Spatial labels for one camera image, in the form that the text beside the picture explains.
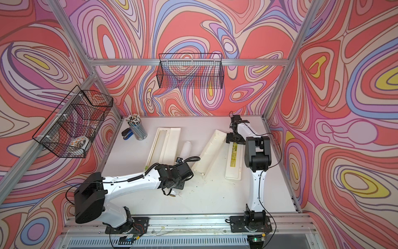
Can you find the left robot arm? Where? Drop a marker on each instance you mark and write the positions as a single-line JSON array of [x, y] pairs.
[[93, 198]]

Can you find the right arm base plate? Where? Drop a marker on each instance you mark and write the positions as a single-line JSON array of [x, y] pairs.
[[238, 224]]

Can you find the blue stapler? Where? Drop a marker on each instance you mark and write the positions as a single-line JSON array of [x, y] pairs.
[[127, 133]]

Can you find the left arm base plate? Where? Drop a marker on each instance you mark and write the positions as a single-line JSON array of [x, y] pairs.
[[137, 225]]

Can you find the wire basket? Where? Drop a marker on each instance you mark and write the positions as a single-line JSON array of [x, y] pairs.
[[80, 113], [190, 71]]

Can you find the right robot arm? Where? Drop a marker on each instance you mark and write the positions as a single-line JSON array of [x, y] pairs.
[[258, 159]]

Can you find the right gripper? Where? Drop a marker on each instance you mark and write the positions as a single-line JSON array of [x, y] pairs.
[[230, 138]]

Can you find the pencil cup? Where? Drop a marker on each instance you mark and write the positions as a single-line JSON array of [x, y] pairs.
[[135, 123]]

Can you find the white wrap dispenser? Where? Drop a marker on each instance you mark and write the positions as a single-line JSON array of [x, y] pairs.
[[218, 153], [164, 147]]

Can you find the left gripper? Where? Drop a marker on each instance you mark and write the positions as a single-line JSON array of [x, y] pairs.
[[182, 186]]

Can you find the back wire basket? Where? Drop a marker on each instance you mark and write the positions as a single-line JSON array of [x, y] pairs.
[[190, 71]]

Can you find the left wire basket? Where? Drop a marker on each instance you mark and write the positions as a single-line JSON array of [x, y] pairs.
[[80, 113]]

